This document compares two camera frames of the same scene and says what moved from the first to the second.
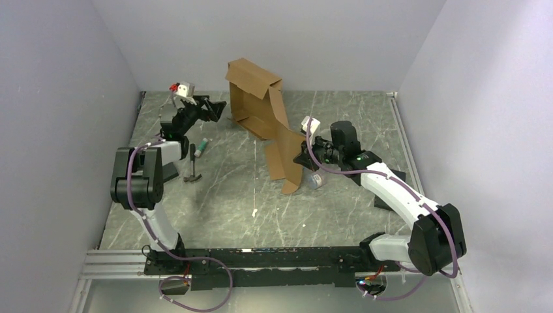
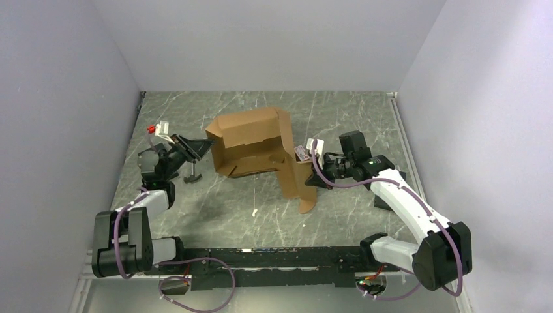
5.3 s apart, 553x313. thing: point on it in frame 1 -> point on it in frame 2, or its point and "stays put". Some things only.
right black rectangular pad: (379, 202) stays put
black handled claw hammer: (192, 154) stays put
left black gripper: (216, 107) -> (197, 147)
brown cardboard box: (258, 109) -> (259, 141)
